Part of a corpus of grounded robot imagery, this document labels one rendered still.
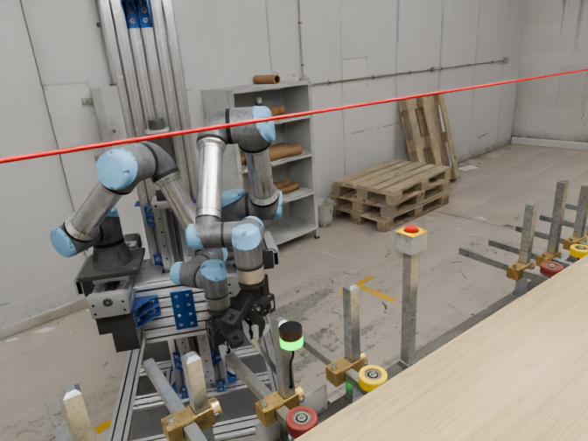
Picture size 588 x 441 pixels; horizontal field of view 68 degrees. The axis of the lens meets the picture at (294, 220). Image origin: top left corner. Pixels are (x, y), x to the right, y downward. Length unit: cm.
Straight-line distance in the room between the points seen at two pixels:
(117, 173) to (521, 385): 127
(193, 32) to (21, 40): 127
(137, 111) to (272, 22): 281
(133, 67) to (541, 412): 171
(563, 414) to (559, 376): 14
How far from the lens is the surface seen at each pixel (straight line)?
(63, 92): 358
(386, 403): 125
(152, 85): 185
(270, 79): 401
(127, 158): 140
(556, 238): 232
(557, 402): 136
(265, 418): 130
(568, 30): 880
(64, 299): 387
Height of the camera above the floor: 176
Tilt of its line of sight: 20 degrees down
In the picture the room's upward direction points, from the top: 4 degrees counter-clockwise
